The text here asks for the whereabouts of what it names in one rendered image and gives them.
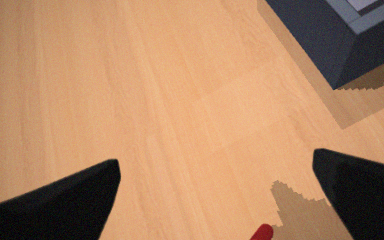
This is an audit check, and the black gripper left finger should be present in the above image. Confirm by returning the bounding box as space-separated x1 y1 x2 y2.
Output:
0 158 121 240

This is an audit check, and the dark grey open box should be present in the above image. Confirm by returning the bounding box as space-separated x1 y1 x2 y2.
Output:
266 0 384 90

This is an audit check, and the red peg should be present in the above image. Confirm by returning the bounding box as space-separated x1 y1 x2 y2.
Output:
249 223 273 240

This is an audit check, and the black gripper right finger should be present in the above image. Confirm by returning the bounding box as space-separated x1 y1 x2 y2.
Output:
312 148 384 240

